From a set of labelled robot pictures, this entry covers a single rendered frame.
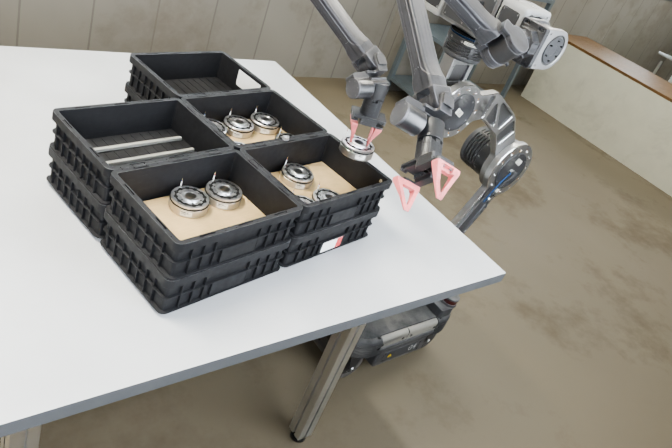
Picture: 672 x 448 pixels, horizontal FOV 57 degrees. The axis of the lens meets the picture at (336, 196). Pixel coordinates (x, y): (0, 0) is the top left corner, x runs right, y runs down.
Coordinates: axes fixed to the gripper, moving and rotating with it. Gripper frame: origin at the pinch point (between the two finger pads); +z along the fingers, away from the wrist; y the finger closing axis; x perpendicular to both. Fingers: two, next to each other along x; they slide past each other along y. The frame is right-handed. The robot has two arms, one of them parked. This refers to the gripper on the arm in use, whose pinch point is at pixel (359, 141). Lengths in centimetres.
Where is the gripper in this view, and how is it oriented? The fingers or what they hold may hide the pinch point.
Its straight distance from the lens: 183.8
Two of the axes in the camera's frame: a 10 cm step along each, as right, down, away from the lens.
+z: -2.9, 8.3, 4.8
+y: 9.6, 2.4, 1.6
